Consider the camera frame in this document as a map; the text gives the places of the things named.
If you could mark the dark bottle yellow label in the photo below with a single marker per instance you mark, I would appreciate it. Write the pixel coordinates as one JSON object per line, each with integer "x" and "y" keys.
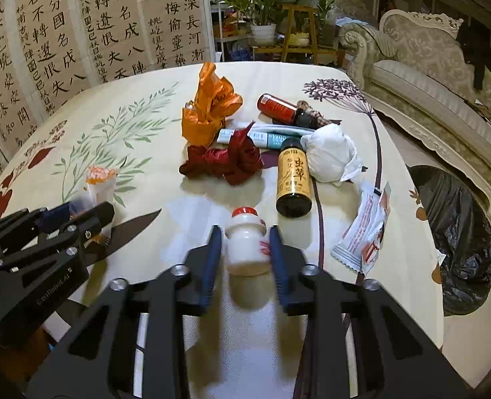
{"x": 291, "y": 178}

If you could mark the orange white small packet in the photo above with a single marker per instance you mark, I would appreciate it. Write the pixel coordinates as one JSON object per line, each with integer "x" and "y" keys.
{"x": 100, "y": 187}

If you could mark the white metal shelf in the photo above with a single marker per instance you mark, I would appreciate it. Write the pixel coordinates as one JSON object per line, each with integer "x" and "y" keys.
{"x": 222, "y": 41}

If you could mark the small yellow plant pot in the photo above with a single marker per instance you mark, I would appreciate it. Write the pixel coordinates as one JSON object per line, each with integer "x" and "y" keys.
{"x": 300, "y": 39}

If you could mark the dark bottle red label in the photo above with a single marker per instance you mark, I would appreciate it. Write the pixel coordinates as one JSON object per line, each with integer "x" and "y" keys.
{"x": 276, "y": 108}

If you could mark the small white bottle red cap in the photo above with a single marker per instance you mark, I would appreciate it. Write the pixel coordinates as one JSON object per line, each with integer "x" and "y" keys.
{"x": 245, "y": 245}

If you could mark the wooden stool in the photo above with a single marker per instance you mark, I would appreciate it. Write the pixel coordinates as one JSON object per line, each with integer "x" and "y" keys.
{"x": 299, "y": 10}

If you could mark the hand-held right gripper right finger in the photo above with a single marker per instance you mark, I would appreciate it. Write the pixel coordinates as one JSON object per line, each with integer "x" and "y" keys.
{"x": 276, "y": 253}

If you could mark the white tissue ball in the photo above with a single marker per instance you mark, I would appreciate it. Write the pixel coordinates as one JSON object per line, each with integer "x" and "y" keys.
{"x": 328, "y": 153}

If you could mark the potted plant white pot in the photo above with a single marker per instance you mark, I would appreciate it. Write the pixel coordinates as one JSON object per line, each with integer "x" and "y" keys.
{"x": 264, "y": 33}

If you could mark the brown twine bundle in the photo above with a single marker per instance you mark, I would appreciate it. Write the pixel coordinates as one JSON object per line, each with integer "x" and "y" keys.
{"x": 324, "y": 121}

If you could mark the cream ornate armchair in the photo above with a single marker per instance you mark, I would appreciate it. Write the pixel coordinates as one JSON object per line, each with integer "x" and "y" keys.
{"x": 357, "y": 37}

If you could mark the cream ornate sofa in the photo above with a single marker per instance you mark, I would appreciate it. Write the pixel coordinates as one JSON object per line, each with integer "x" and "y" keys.
{"x": 420, "y": 83}

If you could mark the orange plastic bag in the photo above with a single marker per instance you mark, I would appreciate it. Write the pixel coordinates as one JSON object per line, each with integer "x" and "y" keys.
{"x": 208, "y": 108}

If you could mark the white teal toothpaste tube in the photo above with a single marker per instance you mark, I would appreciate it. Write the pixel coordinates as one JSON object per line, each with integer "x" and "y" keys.
{"x": 270, "y": 138}

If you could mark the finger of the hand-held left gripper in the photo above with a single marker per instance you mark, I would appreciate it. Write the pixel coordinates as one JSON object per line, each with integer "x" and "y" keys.
{"x": 56, "y": 216}
{"x": 91, "y": 222}

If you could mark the black garment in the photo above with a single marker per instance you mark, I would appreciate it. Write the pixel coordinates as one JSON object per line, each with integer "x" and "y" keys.
{"x": 476, "y": 50}

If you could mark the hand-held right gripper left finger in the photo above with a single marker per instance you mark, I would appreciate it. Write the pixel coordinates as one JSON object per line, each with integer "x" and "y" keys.
{"x": 214, "y": 253}

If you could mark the black trash bag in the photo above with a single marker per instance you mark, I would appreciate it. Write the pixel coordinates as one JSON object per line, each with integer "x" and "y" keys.
{"x": 457, "y": 232}

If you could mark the white red snack wrapper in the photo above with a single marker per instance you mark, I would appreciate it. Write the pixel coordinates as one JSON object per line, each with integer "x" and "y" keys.
{"x": 366, "y": 224}

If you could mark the calligraphy folding screen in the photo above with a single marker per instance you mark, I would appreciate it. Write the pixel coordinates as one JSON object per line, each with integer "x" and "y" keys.
{"x": 62, "y": 50}

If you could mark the floral cream tablecloth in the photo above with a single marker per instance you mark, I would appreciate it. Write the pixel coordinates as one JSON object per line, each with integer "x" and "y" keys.
{"x": 145, "y": 91}

